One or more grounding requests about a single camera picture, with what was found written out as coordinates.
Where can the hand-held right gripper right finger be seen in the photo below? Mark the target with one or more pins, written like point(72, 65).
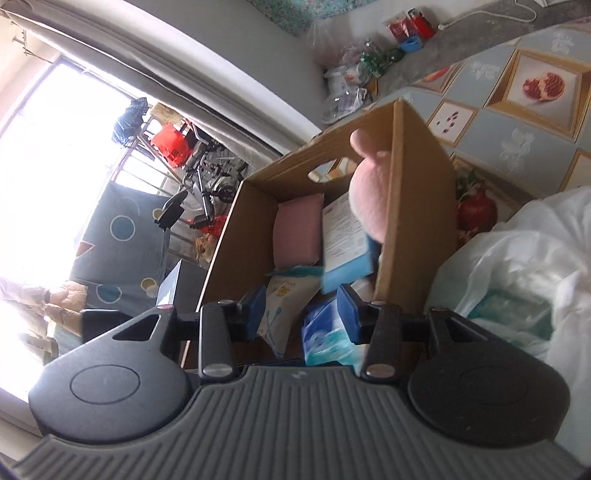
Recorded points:
point(348, 314)

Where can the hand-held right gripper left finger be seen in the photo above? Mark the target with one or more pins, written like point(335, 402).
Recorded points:
point(256, 308)

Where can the brown cardboard box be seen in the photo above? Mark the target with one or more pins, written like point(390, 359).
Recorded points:
point(249, 240)

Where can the blue white paper box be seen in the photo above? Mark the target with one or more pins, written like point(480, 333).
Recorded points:
point(344, 240)

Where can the pink plush toy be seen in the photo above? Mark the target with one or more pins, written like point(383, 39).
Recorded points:
point(369, 198)

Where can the white cotton swab packet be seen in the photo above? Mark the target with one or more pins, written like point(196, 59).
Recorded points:
point(286, 304)

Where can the blue wipes packet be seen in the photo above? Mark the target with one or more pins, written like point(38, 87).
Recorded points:
point(323, 337)

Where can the dark printed carton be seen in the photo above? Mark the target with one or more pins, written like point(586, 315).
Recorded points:
point(189, 286)

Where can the wheelchair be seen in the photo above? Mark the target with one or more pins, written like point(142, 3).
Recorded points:
point(217, 184)

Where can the grey cloth with circles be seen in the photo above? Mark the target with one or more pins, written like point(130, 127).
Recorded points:
point(120, 258)

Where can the teal packet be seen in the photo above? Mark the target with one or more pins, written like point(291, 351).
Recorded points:
point(508, 314)

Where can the red plastic basket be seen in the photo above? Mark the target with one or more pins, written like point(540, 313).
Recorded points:
point(171, 145)

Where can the white plastic bag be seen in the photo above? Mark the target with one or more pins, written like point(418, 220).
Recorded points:
point(531, 258)

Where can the beige quilted jacket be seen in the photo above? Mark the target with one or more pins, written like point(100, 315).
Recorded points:
point(55, 304)

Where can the dark blue hanging garment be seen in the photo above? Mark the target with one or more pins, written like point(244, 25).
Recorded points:
point(131, 120)

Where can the clear plastic bags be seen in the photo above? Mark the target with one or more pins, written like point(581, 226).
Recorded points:
point(344, 87)

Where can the fruit print tablecloth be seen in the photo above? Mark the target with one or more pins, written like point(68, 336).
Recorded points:
point(498, 138)

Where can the green bottles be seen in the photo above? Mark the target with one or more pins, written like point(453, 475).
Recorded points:
point(381, 60)

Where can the beige curtain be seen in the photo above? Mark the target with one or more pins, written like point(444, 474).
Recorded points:
point(184, 60)

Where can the small blue box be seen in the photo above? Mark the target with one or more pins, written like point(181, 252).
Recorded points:
point(411, 44)

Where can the red gift bag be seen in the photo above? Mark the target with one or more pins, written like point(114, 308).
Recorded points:
point(399, 30)

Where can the red packets on table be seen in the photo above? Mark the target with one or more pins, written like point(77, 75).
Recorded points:
point(421, 23)

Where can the teal floral wall cloth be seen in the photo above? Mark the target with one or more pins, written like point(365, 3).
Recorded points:
point(295, 11)

